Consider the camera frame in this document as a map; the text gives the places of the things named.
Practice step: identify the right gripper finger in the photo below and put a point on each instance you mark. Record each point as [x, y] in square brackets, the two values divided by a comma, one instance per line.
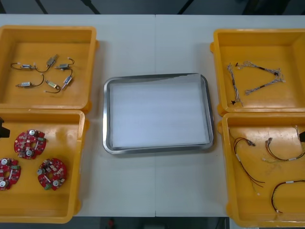
[302, 136]

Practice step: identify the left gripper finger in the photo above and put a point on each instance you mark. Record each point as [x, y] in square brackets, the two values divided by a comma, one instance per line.
[1, 121]
[4, 133]

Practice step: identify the round red circuit board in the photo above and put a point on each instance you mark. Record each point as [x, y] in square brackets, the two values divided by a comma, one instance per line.
[52, 174]
[29, 143]
[8, 174]

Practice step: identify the yellow-orange plastic bin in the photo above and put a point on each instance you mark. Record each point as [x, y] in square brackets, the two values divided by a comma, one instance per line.
[47, 100]
[250, 210]
[35, 202]
[262, 105]

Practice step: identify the group of small metal solenoids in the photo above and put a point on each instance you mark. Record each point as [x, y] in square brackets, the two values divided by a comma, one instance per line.
[26, 67]

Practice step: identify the steel tray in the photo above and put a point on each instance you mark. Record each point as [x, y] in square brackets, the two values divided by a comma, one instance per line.
[106, 143]

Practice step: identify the black metal stand leg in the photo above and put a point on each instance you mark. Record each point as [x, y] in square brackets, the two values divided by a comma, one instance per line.
[91, 6]
[184, 6]

